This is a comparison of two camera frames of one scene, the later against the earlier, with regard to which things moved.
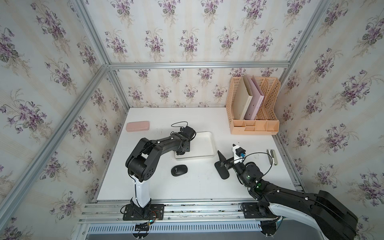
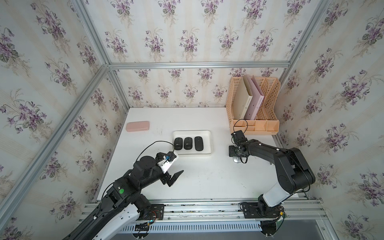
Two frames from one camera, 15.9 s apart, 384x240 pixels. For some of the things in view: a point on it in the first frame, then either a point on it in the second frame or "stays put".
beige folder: [242, 98] stays put
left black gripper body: [187, 148] → [165, 178]
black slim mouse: [222, 171] → [198, 143]
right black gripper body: [238, 168] → [233, 150]
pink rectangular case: [137, 126] stays put
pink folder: [257, 97] stays put
